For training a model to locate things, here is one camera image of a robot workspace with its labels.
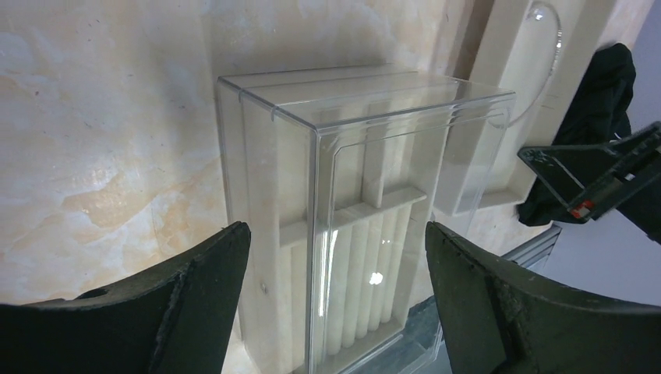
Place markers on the silver wire bangle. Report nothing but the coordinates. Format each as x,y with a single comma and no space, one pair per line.
538,10

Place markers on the black cloth with print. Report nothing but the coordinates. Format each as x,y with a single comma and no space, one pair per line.
597,114

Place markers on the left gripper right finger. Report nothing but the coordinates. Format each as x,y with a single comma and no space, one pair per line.
498,317

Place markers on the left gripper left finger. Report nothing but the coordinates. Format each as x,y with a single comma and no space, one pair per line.
173,317

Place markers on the clear plastic box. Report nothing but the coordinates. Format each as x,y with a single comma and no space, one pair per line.
421,338

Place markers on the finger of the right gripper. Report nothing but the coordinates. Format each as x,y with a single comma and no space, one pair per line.
590,180

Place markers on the beige slotted ring tray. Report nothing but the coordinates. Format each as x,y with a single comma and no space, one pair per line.
338,193

